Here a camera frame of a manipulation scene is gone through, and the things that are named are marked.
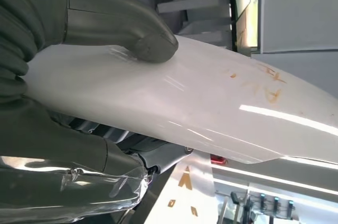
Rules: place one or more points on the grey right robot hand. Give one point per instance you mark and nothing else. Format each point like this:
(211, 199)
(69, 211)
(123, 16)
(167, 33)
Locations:
(53, 145)

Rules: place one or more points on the red cloth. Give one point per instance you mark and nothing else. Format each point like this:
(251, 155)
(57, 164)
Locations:
(217, 160)

